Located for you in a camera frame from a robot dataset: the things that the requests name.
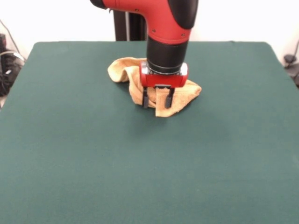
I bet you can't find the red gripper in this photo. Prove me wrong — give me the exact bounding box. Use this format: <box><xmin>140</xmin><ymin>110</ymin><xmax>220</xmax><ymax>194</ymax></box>
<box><xmin>139</xmin><ymin>61</ymin><xmax>189</xmax><ymax>109</ymax></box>

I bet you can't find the tan terry towel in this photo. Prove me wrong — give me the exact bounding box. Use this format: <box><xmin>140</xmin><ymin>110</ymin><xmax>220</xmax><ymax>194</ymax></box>
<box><xmin>107</xmin><ymin>57</ymin><xmax>202</xmax><ymax>118</ymax></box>

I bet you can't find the dark green table cloth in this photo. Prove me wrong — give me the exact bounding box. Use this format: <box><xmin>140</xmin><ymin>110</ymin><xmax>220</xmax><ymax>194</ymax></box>
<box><xmin>0</xmin><ymin>41</ymin><xmax>299</xmax><ymax>224</ymax></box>

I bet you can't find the black cable bundle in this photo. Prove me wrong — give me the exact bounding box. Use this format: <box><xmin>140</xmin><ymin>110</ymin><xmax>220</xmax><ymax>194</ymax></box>
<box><xmin>286</xmin><ymin>63</ymin><xmax>299</xmax><ymax>88</ymax></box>

